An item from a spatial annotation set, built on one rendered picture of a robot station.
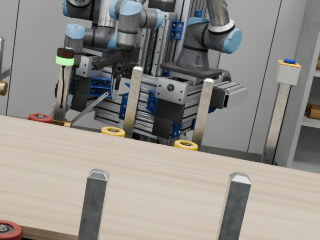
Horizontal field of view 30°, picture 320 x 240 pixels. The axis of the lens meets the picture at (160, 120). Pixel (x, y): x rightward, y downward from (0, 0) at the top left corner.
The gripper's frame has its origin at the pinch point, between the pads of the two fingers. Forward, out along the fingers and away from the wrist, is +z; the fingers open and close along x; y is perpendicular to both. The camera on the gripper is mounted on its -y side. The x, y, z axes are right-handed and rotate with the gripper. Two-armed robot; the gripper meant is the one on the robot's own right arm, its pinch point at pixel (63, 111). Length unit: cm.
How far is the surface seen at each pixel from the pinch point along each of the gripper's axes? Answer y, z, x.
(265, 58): 246, -1, -112
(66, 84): -30.2, -19.0, -5.2
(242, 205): -139, -31, -57
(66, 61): -35.8, -28.4, -5.1
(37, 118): -44.1, -9.3, 0.3
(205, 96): -30, -24, -54
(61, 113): -30.4, -8.4, -4.7
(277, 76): -31, -36, -77
